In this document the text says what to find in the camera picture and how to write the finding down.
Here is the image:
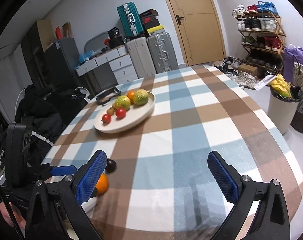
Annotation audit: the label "orange tangerine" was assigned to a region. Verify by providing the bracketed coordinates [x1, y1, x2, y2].
[95, 173, 109, 196]
[127, 91, 135, 105]

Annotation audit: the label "red tomato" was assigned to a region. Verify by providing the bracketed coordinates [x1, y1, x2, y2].
[101, 113, 111, 124]
[115, 108, 127, 119]

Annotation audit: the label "brown longan fruit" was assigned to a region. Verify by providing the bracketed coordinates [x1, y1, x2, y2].
[107, 107, 116, 116]

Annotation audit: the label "person's left hand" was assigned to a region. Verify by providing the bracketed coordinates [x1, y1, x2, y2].
[0, 200, 27, 230]

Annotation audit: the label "black clothes pile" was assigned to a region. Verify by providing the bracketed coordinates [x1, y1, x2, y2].
[14, 85, 90, 166]

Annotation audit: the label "checkered tablecloth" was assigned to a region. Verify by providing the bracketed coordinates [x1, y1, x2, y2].
[44, 66, 303, 239]

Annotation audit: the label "cream round plate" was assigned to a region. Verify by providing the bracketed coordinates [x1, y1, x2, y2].
[94, 92, 156, 134]

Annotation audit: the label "white trash bin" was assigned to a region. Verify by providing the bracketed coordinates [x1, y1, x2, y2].
[267, 88, 300, 134]

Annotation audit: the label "dark grey cabinet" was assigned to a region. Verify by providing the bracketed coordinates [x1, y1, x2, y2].
[44, 38, 82, 90]

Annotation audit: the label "white drawer desk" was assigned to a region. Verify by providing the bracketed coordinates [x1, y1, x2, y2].
[76, 45, 138, 85]

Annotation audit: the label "beige suitcase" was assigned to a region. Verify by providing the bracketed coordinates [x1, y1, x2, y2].
[126, 37, 156, 78]

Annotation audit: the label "silver suitcase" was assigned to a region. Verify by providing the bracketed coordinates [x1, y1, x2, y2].
[147, 33, 179, 74]

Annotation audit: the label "purple bag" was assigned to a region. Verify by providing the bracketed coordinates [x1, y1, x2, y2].
[283, 44, 303, 82]

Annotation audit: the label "wooden shoe rack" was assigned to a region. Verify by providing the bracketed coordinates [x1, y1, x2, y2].
[236, 12, 286, 74]

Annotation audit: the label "teal suitcase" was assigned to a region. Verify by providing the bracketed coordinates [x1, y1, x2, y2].
[117, 2, 144, 37]

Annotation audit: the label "wooden door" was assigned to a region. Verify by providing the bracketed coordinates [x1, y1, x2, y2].
[166, 0, 226, 66]

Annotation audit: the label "stacked shoe boxes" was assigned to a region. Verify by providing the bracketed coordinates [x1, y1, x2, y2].
[139, 9, 165, 38]

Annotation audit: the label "black plastic frame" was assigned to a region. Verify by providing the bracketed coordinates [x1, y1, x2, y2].
[96, 86, 121, 106]

